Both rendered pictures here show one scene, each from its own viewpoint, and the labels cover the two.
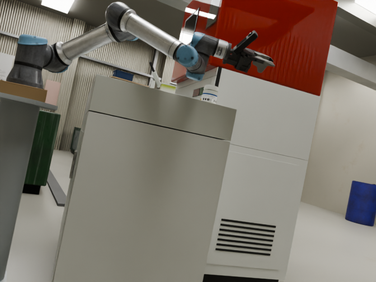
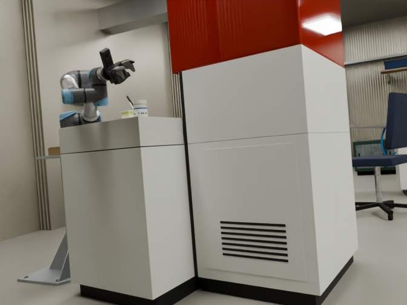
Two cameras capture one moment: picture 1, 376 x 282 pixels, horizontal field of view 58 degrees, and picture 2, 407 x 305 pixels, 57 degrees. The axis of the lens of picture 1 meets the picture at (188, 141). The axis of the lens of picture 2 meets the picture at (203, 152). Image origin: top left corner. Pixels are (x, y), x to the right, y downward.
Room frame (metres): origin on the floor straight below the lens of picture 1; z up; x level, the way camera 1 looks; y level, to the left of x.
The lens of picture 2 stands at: (0.67, -1.78, 0.78)
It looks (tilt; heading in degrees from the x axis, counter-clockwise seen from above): 1 degrees down; 52
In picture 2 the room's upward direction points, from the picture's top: 4 degrees counter-clockwise
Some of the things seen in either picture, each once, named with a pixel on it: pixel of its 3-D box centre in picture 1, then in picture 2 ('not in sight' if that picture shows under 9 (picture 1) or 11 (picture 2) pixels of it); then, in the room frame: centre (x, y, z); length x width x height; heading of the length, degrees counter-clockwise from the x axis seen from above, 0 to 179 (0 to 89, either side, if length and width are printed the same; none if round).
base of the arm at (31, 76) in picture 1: (26, 75); not in sight; (1.51, 0.76, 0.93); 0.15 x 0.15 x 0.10
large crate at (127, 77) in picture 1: (122, 76); (396, 65); (9.42, 2.14, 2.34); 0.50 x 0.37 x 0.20; 117
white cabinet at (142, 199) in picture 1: (126, 198); (161, 212); (1.88, 0.27, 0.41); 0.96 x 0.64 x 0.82; 18
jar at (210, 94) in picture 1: (209, 96); (140, 109); (1.61, -0.06, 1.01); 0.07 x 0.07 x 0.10
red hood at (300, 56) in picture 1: (245, 46); (258, 20); (2.34, -0.26, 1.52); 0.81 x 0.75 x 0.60; 18
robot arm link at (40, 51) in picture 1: (32, 50); (69, 121); (1.51, 0.76, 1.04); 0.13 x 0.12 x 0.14; 164
